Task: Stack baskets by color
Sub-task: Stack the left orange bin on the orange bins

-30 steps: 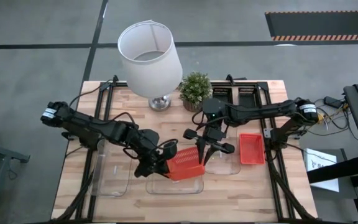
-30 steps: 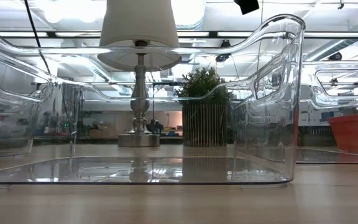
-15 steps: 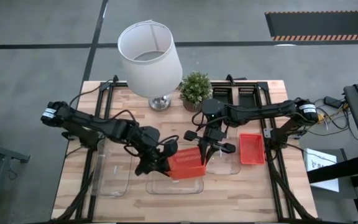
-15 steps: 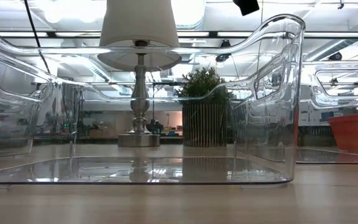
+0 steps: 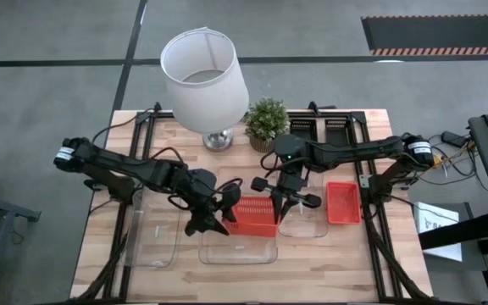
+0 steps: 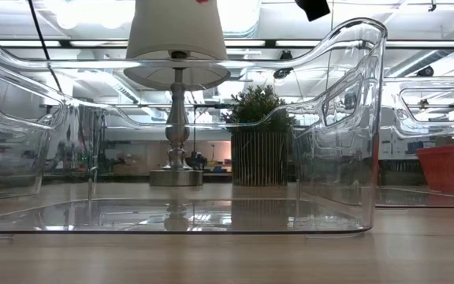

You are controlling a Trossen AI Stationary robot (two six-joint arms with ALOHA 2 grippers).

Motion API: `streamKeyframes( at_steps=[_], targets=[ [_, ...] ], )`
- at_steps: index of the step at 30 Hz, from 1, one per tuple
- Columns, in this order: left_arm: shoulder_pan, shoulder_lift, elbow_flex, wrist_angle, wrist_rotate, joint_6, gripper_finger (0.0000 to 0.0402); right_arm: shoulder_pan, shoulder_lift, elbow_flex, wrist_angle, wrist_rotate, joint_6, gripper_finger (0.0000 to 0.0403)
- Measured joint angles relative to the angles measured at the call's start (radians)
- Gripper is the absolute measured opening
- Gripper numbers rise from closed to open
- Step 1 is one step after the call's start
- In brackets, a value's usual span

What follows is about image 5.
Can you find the black power adapter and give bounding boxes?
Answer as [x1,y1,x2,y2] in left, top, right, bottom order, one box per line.
[441,130,465,147]

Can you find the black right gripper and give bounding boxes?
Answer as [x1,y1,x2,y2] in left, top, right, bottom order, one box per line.
[250,169,324,225]

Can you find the white-shade chrome table lamp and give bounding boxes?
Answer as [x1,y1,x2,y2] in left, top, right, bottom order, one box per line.
[160,27,251,153]

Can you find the black camera cable loop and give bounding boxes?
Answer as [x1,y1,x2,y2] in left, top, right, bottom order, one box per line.
[148,146,245,213]

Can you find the black plastic basket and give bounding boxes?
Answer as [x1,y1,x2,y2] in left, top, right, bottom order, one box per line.
[324,119,353,143]
[289,119,319,141]

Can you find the orange plastic basket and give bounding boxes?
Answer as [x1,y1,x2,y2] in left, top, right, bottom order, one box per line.
[325,180,363,225]
[222,195,280,238]

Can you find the white printed sign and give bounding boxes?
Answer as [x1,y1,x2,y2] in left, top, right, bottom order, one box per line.
[413,201,464,263]

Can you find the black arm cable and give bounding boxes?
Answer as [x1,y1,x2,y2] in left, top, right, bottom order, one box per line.
[91,108,156,145]

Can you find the green plant in striped pot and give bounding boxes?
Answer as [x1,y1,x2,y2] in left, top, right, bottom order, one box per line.
[243,97,291,154]

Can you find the clear plastic bin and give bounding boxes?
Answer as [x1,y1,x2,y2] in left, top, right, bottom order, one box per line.
[197,211,279,266]
[274,164,330,239]
[122,186,182,268]

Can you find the black orange-striped floor mat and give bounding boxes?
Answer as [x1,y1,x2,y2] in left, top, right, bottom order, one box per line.
[360,14,488,57]

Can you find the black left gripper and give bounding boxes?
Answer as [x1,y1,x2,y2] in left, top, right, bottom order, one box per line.
[175,169,242,237]

